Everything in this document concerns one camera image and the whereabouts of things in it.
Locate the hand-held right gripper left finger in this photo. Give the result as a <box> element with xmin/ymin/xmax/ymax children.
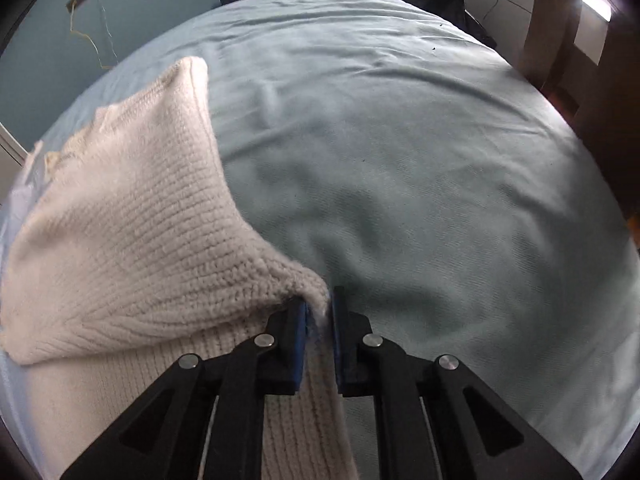
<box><xmin>60</xmin><ymin>299</ymin><xmax>308</xmax><ymax>480</ymax></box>

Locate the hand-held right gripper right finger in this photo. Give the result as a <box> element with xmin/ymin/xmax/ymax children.
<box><xmin>331</xmin><ymin>286</ymin><xmax>586</xmax><ymax>480</ymax></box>

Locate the white knit sweater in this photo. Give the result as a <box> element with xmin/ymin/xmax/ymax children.
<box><xmin>0</xmin><ymin>56</ymin><xmax>358</xmax><ymax>480</ymax></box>

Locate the light blue bed sheet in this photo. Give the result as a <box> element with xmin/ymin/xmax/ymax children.
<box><xmin>0</xmin><ymin>0</ymin><xmax>638</xmax><ymax>480</ymax></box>

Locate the white room door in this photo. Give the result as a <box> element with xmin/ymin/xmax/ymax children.
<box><xmin>0</xmin><ymin>122</ymin><xmax>28</xmax><ymax>168</ymax></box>

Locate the wooden headboard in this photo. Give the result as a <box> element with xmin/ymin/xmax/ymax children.
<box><xmin>517</xmin><ymin>0</ymin><xmax>640</xmax><ymax>241</ymax></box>

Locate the thin white cable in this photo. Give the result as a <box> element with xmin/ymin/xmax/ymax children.
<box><xmin>100</xmin><ymin>0</ymin><xmax>118</xmax><ymax>62</ymax></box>

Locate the bedside wall lamp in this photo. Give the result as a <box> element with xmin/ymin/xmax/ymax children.
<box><xmin>581</xmin><ymin>0</ymin><xmax>617</xmax><ymax>22</ymax></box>

